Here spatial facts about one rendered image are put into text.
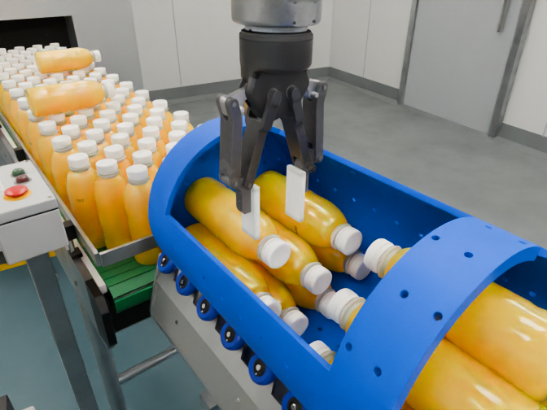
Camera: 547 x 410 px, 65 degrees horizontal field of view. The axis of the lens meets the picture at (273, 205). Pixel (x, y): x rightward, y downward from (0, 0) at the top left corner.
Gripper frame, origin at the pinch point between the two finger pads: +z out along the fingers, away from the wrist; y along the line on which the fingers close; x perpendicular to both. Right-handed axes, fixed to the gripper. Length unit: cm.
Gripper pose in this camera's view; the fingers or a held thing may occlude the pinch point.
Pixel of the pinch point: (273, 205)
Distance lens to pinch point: 52.9
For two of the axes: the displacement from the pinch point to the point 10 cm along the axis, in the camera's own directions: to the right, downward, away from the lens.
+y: 7.9, -2.8, 5.4
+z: -0.1, 8.8, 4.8
